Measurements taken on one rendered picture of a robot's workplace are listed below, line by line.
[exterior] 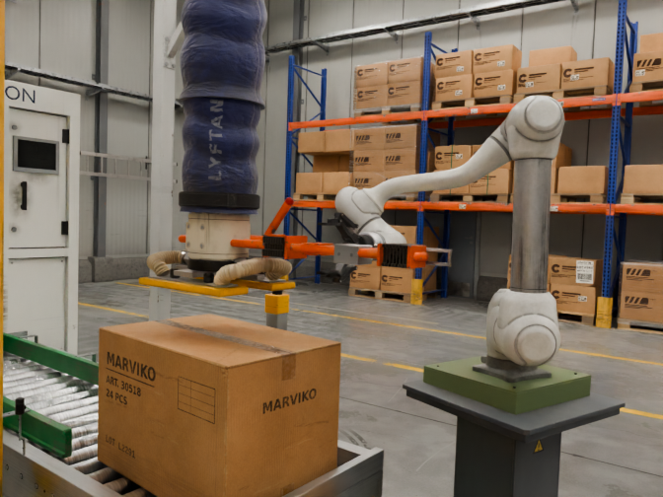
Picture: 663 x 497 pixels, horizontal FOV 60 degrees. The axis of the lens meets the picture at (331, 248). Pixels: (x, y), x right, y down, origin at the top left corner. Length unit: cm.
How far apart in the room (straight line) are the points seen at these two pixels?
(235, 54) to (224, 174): 31
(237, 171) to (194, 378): 55
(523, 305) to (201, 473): 95
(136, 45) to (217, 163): 1084
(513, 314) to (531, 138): 48
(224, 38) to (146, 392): 96
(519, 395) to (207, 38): 130
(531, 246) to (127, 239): 1062
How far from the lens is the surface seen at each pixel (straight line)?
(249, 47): 165
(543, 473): 205
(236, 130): 160
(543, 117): 167
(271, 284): 161
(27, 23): 1128
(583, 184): 845
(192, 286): 155
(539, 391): 186
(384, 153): 954
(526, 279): 171
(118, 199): 1177
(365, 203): 187
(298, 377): 153
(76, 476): 176
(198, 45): 164
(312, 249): 141
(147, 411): 167
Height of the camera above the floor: 129
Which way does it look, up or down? 3 degrees down
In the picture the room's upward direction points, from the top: 2 degrees clockwise
